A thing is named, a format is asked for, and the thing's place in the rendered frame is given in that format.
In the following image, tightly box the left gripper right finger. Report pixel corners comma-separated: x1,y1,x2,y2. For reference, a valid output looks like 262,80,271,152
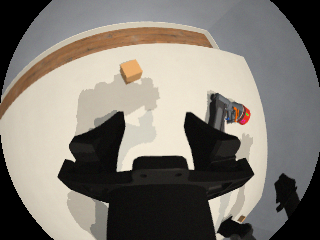
184,112,241,172

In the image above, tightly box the grey hose nozzle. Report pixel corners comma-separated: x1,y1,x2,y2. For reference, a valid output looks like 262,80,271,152
208,93,251,133

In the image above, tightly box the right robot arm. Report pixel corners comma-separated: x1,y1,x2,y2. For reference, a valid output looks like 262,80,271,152
216,199,300,240

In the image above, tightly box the small tan cube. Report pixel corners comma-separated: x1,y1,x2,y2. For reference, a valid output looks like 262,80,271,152
120,59,143,84
237,216,245,223

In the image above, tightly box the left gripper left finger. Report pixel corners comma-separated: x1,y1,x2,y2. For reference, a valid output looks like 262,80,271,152
69,111,125,173

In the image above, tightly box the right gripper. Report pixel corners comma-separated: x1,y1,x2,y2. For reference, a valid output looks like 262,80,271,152
275,173,299,212

